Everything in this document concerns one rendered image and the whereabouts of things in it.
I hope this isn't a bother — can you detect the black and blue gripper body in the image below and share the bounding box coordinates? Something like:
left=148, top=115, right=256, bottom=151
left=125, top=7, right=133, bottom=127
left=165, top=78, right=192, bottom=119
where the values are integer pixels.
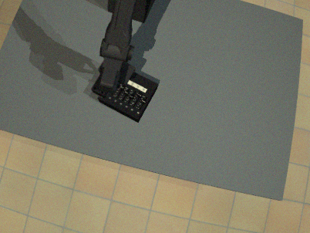
left=121, top=62, right=136, bottom=85

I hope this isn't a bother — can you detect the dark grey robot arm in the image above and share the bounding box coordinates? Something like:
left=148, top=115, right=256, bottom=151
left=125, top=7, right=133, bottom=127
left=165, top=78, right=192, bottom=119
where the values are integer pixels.
left=92, top=0, right=136, bottom=99

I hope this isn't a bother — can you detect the black lighting desk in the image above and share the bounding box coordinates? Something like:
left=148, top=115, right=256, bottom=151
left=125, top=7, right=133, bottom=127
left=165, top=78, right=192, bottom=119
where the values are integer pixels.
left=98, top=72, right=157, bottom=123

